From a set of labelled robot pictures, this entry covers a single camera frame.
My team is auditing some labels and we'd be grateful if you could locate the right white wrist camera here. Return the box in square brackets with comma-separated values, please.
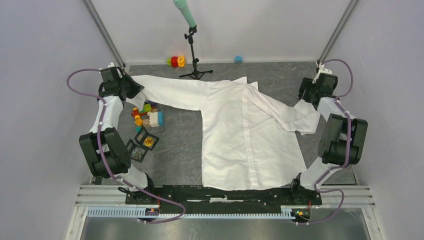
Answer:
[312, 61, 333, 84]

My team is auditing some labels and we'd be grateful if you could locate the black frame display box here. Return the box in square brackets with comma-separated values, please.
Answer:
[134, 126, 160, 151]

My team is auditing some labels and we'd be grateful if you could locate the red toy piece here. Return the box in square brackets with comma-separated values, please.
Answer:
[131, 107, 140, 118]

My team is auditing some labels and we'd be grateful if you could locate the brown wooden cube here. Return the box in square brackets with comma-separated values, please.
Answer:
[142, 118, 151, 127]

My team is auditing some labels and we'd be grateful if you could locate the red toy block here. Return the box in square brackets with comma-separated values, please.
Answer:
[169, 56, 179, 68]

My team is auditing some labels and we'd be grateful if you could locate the blue cylinder toy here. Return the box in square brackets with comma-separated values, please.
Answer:
[233, 55, 244, 64]

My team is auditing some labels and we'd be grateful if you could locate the orange toy block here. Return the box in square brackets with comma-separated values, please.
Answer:
[177, 55, 186, 68]

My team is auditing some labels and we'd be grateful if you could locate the white and blue block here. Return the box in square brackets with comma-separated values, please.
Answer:
[147, 111, 164, 127]

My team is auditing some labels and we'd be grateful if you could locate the purple toy block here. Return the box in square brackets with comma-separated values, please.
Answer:
[145, 101, 158, 108]

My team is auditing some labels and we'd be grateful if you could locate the black tripod stand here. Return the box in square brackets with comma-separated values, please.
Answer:
[179, 26, 214, 81]

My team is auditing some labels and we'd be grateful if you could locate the yellow lego brick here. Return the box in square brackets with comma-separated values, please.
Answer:
[134, 115, 144, 127]

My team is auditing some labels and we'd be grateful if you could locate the teal foam pole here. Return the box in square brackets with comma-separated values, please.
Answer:
[173, 0, 197, 28]

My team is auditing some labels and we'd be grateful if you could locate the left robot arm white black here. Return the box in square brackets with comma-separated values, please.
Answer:
[78, 65, 157, 204]

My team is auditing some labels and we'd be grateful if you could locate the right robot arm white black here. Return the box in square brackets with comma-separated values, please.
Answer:
[288, 72, 368, 204]

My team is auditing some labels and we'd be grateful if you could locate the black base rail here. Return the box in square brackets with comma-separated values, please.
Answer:
[118, 185, 323, 215]

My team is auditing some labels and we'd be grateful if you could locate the green lego brick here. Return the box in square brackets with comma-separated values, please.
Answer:
[142, 103, 152, 113]

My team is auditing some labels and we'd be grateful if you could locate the white button shirt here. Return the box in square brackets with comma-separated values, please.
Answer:
[130, 75, 320, 191]

